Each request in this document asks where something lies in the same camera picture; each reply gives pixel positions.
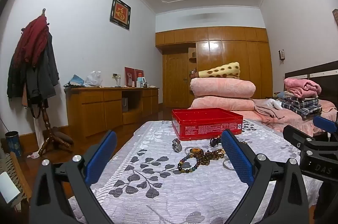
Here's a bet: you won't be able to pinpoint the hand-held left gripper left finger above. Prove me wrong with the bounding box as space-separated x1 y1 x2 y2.
31 129 118 224

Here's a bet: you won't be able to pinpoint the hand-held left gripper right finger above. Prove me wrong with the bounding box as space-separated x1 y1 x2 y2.
221 129 309 224

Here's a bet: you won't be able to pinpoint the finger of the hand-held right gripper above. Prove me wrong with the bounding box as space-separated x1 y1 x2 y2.
313 115 338 135
282 125 317 154

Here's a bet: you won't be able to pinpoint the brown bead necklace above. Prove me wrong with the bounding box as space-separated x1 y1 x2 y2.
197 148 227 165

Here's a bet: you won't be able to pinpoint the dark bead bracelet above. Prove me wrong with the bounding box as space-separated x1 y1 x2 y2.
210 135 223 147

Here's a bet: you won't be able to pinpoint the amber pendant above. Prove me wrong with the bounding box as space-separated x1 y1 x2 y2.
184 147 204 159

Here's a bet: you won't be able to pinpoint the red tin box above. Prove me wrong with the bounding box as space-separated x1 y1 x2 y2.
171 108 244 141

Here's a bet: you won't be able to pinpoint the multicoloured bead bracelet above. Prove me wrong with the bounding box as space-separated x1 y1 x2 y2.
177 155 199 174

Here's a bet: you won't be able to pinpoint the small silver watch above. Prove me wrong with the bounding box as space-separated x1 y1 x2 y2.
172 139 183 153

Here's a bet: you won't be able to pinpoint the pink bed sheet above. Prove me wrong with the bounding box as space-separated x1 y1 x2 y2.
242 99 338 138

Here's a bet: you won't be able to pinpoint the folded plaid clothes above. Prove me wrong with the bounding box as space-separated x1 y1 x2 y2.
281 96 323 118

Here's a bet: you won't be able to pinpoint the white cloth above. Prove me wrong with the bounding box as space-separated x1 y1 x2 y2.
264 98 283 110

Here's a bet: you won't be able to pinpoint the beige shawl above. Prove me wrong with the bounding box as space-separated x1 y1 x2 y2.
253 99 283 122

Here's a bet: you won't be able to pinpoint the folded light clothes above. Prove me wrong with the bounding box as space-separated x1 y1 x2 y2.
274 91 294 101

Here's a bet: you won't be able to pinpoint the folded pink blanket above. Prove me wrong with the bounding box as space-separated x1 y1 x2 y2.
284 78 322 98

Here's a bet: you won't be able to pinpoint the brown cushion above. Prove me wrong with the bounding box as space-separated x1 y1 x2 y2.
51 126 74 148

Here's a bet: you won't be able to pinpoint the wooden sideboard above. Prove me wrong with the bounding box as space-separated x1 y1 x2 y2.
64 87 160 138

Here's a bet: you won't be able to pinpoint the folded pink quilt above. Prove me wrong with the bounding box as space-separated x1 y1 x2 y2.
189 96 255 111
189 78 256 100

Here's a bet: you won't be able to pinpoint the wooden coat rack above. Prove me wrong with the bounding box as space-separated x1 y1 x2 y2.
31 8 75 157

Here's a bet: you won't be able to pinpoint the grey leaf-patterned bedspread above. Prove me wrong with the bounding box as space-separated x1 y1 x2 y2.
68 120 324 224

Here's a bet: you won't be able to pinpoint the white plastic bag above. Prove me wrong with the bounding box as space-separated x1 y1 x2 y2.
84 71 103 87

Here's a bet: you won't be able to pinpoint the blue cloth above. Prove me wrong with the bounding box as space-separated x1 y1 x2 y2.
69 74 85 86

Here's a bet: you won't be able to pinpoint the giraffe-pattern pillow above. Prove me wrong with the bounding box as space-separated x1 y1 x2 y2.
197 62 241 80

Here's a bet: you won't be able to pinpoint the blue waste bin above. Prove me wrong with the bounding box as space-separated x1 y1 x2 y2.
5 131 23 158

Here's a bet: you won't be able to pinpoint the wooden wardrobe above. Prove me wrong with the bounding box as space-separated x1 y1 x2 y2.
155 26 273 109

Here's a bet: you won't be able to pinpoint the dark hanging coats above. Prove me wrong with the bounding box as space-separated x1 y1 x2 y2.
7 32 60 105

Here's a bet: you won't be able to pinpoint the wooden door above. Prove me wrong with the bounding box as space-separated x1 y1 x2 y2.
162 53 189 108

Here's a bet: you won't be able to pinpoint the red scarf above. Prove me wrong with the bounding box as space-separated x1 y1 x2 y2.
14 15 49 67

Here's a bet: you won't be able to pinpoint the framed red wall picture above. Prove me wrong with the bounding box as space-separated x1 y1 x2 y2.
109 0 132 30

